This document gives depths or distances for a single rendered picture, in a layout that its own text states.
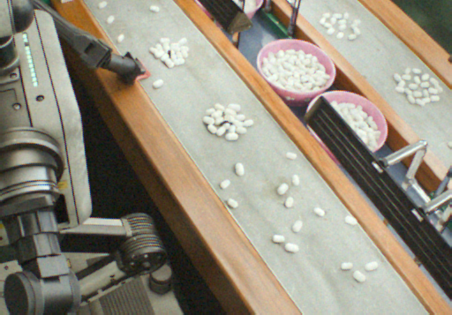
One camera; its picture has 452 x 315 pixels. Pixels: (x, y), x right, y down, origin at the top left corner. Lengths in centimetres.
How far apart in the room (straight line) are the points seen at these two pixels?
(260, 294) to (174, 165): 46
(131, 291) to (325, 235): 60
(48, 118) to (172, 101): 103
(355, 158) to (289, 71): 75
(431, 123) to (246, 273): 87
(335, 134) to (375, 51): 86
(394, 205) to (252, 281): 42
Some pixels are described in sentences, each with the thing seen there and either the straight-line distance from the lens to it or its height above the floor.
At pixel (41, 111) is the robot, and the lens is 101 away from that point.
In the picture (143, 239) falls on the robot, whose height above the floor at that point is 79.
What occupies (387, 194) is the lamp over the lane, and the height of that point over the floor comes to 108.
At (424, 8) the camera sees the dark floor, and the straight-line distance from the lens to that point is 404.
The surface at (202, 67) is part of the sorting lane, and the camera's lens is 212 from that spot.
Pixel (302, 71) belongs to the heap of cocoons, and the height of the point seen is 74.
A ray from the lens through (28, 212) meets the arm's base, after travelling 95.
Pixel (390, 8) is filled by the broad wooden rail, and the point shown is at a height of 76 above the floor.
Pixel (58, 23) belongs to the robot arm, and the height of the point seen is 103.
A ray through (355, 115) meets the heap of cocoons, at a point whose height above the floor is 74.
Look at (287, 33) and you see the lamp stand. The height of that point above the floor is 72.
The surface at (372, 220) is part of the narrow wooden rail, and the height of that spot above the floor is 76.
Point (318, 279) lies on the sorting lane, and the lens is 168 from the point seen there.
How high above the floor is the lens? 218
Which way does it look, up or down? 50 degrees down
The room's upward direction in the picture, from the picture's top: 8 degrees clockwise
